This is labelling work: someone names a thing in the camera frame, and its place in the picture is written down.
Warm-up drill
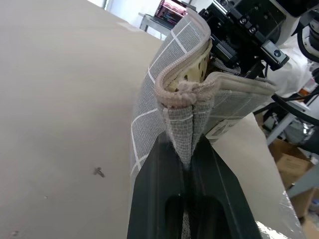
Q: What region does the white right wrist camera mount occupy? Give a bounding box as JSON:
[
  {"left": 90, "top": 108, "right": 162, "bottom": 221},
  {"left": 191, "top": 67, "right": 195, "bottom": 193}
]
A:
[{"left": 275, "top": 0, "right": 319, "bottom": 47}]

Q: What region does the grey metal stand leg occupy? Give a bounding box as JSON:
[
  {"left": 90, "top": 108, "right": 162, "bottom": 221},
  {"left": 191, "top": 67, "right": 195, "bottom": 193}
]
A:
[{"left": 266, "top": 114, "right": 301, "bottom": 146}]

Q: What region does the white plastic sheet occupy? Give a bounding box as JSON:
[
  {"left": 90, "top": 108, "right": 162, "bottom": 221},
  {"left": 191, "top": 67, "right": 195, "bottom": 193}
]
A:
[{"left": 273, "top": 34, "right": 315, "bottom": 99}]

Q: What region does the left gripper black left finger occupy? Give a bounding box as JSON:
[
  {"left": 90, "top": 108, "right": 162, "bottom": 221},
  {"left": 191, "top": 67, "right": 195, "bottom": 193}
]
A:
[{"left": 126, "top": 134, "right": 188, "bottom": 239}]

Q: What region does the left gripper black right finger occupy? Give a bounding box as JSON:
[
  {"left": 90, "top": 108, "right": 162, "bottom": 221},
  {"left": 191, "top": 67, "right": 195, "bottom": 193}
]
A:
[{"left": 185, "top": 135, "right": 261, "bottom": 239}]

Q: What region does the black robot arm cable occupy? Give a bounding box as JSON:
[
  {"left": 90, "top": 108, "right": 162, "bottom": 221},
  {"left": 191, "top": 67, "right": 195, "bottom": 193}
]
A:
[{"left": 297, "top": 24, "right": 319, "bottom": 62}]

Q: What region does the cream perforated plastic piece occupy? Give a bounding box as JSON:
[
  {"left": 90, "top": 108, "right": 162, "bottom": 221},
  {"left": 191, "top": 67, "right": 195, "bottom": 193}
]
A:
[{"left": 168, "top": 46, "right": 213, "bottom": 93}]

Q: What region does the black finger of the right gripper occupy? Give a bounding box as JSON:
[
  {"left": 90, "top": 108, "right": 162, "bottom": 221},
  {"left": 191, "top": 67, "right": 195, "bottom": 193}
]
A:
[{"left": 244, "top": 61, "right": 267, "bottom": 81}]

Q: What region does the grey plaid fabric pouch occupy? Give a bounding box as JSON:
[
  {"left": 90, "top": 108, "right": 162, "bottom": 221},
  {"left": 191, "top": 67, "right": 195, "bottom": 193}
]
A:
[{"left": 129, "top": 9, "right": 278, "bottom": 239}]

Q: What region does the brown cardboard box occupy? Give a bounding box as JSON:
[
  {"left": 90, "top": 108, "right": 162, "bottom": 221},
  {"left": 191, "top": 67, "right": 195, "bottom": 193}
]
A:
[{"left": 268, "top": 138, "right": 315, "bottom": 190}]

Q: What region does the computer monitor with code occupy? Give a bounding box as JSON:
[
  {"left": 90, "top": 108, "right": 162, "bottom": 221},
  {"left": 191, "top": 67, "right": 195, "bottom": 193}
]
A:
[{"left": 154, "top": 0, "right": 188, "bottom": 18}]

